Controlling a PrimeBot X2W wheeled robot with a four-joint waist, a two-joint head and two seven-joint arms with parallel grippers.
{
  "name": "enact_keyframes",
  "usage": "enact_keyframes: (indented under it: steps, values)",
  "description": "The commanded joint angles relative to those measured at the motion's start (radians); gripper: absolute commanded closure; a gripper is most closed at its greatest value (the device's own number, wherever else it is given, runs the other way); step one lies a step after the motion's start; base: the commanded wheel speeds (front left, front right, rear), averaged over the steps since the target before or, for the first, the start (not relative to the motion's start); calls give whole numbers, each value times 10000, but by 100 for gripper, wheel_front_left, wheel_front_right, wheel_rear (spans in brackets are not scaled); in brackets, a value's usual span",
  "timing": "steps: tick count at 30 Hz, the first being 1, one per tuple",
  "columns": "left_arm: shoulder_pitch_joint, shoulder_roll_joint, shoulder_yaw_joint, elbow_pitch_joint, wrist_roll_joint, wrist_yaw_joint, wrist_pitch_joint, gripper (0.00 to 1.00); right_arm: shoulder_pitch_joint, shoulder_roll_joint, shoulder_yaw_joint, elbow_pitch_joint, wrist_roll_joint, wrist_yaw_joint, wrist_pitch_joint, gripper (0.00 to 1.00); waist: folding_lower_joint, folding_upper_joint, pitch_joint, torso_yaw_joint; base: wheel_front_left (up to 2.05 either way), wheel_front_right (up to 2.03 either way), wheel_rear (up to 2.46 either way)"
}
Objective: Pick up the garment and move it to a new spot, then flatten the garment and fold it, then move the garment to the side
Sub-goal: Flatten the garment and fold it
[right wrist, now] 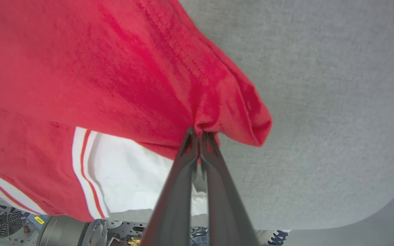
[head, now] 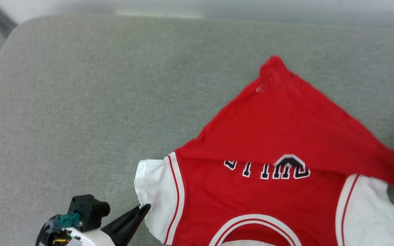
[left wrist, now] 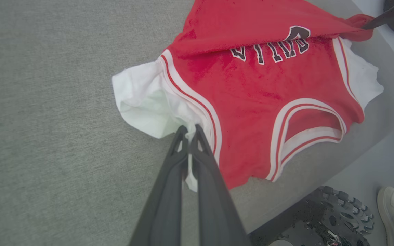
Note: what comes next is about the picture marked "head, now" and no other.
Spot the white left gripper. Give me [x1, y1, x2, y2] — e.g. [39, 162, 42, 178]
[47, 204, 151, 246]

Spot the red and white jersey garment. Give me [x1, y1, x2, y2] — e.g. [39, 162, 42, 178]
[134, 55, 394, 246]

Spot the grey fabric sofa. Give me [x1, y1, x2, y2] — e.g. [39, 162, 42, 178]
[0, 14, 394, 246]

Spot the teal cable connector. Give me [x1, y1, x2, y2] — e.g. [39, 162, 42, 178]
[55, 213, 83, 230]

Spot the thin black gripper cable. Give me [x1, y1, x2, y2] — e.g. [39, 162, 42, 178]
[35, 220, 55, 246]

